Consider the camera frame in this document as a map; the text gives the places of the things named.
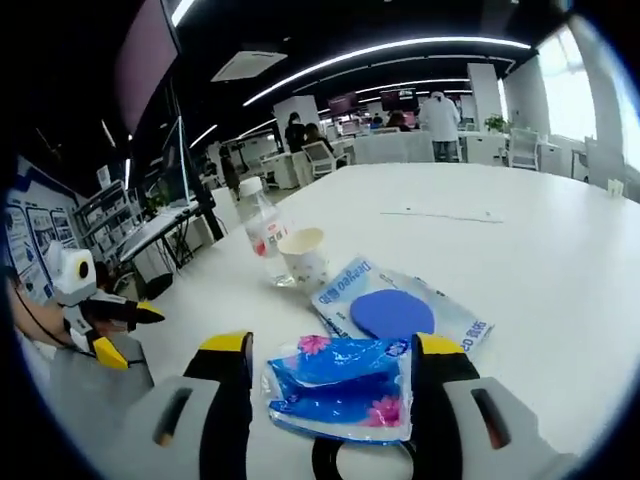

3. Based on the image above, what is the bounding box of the person's left hand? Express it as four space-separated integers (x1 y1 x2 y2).
12 293 76 351

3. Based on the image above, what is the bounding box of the long ceiling light strip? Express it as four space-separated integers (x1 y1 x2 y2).
242 37 532 107

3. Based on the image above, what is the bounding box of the wall poster board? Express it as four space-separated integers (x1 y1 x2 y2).
3 162 81 304

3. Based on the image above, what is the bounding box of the white office chair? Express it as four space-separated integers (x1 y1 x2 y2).
301 142 351 184
506 127 539 172

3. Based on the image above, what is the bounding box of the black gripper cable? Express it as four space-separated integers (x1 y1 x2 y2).
13 285 97 359

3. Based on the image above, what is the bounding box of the metal storage shelf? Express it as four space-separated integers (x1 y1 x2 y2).
74 179 147 262

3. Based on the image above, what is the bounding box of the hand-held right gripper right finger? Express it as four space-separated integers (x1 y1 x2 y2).
408 332 576 480

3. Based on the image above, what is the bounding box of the white leaf-print paper cup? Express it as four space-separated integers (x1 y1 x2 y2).
277 227 331 291

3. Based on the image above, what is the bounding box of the white table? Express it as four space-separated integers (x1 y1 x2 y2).
129 162 640 480

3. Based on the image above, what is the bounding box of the clear plastic water bottle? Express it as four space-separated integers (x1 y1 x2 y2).
234 175 296 289

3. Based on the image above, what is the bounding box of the white flat strip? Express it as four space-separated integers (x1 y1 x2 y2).
379 209 504 224

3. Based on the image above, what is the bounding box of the black screen stand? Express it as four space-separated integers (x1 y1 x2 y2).
168 89 227 242

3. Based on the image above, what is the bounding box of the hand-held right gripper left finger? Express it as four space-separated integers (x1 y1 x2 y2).
118 329 256 480

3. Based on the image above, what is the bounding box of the large dark wall screen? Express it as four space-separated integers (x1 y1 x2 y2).
113 0 182 132

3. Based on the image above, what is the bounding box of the clear packet with blue pad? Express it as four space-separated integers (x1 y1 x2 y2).
309 257 496 356

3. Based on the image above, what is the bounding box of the person's white clothing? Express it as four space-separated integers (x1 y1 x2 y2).
48 335 157 434

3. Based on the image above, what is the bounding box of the large window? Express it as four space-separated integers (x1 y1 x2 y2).
537 24 601 142

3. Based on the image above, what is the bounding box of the white partition counter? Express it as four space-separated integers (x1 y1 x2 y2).
352 132 436 164

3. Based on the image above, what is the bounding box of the grey side desk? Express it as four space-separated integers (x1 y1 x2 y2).
117 199 211 262

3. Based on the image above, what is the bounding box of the blue flowered tissue packet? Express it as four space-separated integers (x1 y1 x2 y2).
260 333 416 444

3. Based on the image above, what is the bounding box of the ceiling air conditioner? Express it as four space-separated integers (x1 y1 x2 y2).
210 47 289 84

